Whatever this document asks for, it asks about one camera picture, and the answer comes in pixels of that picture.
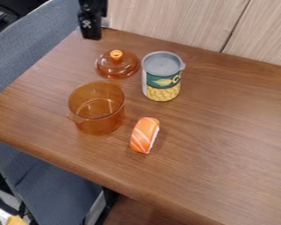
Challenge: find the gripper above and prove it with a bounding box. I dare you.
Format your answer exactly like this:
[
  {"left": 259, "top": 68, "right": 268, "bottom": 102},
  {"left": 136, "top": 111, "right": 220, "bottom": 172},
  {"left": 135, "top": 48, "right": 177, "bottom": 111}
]
[{"left": 76, "top": 0, "right": 109, "bottom": 41}]

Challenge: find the brown transparent bowl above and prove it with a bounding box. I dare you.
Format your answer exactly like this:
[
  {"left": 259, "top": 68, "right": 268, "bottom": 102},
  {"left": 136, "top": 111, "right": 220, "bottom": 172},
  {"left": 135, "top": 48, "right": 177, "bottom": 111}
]
[{"left": 66, "top": 81, "right": 126, "bottom": 136}]

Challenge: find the brown transparent lid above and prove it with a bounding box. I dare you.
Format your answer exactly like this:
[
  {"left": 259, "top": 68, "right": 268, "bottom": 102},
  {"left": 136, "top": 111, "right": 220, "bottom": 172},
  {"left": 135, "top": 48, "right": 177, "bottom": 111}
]
[{"left": 93, "top": 48, "right": 142, "bottom": 80}]

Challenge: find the toy corn can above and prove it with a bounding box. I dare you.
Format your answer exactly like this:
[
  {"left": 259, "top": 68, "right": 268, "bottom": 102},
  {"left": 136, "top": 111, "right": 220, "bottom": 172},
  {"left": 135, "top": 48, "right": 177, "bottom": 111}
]
[{"left": 140, "top": 50, "right": 187, "bottom": 103}]

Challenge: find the toy salmon sushi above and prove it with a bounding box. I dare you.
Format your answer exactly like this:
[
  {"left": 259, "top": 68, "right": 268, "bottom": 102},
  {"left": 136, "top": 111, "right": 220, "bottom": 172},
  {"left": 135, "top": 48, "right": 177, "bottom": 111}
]
[{"left": 128, "top": 116, "right": 162, "bottom": 155}]

